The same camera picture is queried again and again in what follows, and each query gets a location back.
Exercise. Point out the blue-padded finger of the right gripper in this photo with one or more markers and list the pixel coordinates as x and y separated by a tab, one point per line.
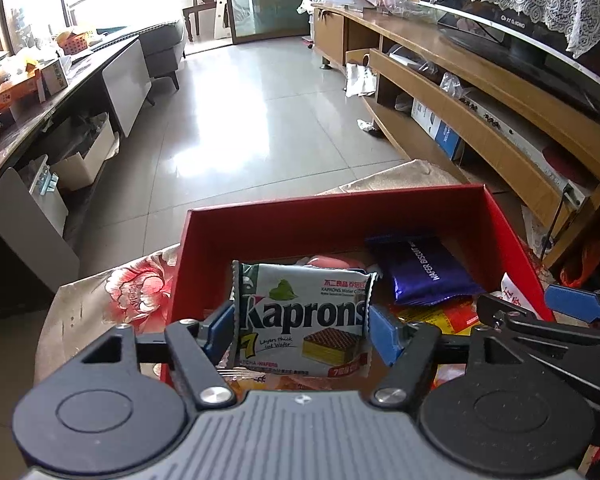
580	304

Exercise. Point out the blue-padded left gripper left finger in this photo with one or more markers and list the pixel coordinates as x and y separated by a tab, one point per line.
196	348

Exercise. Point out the Kaprons wafer packet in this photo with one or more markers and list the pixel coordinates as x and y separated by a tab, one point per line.
301	320

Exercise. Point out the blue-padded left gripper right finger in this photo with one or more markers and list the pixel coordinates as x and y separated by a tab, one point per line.
408	350

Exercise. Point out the red sausage vacuum pack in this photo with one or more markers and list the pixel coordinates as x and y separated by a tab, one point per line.
332	262

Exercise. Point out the dark blue wafer packet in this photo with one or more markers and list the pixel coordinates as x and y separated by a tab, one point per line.
422	270

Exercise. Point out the open cardboard box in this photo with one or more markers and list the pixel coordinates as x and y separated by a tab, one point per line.
96	142

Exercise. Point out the yellow fried snack packet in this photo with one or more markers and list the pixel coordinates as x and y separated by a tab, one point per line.
242	380

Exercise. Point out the dark long side table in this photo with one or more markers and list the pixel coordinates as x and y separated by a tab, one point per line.
39	221

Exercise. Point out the grey sofa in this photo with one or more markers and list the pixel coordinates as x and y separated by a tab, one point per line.
163	48

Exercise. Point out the wooden TV cabinet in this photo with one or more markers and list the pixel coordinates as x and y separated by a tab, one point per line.
544	150

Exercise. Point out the floral beige tablecloth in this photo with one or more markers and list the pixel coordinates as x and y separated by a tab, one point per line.
104	405

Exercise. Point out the red cardboard box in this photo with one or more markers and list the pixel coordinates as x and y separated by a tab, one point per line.
466	219

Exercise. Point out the white plastic bag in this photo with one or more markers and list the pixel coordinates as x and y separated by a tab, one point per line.
361	81

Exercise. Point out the red yellow snack packet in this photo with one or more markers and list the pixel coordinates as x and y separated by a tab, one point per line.
456	316

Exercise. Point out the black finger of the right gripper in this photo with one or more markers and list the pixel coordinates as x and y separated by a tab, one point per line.
502	314

